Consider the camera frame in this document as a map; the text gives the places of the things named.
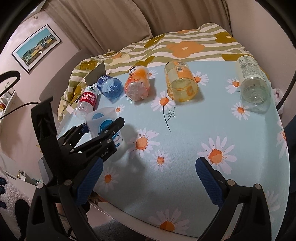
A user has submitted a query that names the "framed houses picture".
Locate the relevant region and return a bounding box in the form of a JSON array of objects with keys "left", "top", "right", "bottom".
[{"left": 12, "top": 25, "right": 62, "bottom": 73}]

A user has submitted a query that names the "striped floral bed duvet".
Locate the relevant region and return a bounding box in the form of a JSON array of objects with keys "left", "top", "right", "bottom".
[{"left": 57, "top": 22, "right": 270, "bottom": 121}]

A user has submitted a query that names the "orange label clear cup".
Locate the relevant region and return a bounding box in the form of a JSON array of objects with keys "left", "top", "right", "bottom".
[{"left": 124, "top": 66, "right": 150, "bottom": 101}]

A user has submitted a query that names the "grey bed headboard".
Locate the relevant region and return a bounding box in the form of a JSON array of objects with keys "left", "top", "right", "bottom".
[{"left": 39, "top": 48, "right": 92, "bottom": 114}]

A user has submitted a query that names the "white blue label cup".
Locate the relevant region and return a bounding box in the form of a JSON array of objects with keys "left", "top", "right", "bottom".
[{"left": 85, "top": 107, "right": 117, "bottom": 138}]

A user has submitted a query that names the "black stand pole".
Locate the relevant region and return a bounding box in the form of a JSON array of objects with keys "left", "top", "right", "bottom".
[{"left": 276, "top": 71, "right": 296, "bottom": 110}]

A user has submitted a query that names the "white plastic bag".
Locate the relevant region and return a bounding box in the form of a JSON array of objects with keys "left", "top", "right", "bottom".
[{"left": 273, "top": 88, "right": 285, "bottom": 115}]

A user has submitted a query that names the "pale green label clear cup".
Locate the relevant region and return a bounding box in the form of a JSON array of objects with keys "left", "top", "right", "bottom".
[{"left": 236, "top": 55, "right": 271, "bottom": 114}]

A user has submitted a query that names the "blue plastic cup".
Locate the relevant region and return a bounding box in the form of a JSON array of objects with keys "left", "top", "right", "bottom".
[{"left": 97, "top": 75, "right": 123, "bottom": 100}]

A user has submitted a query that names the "beige curtain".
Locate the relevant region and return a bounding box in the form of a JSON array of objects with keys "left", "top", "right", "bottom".
[{"left": 43, "top": 0, "right": 232, "bottom": 55}]

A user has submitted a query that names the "red label clear cup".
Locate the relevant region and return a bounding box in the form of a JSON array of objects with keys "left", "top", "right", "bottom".
[{"left": 75, "top": 85, "right": 99, "bottom": 120}]

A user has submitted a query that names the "light blue daisy tablecloth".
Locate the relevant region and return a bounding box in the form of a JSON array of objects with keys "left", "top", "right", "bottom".
[{"left": 58, "top": 60, "right": 291, "bottom": 241}]

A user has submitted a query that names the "yellow label clear cup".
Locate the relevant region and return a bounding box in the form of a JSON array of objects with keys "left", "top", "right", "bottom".
[{"left": 165, "top": 60, "right": 198, "bottom": 102}]

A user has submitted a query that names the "grey laptop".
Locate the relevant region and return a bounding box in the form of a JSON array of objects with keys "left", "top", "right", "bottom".
[{"left": 84, "top": 62, "right": 106, "bottom": 86}]

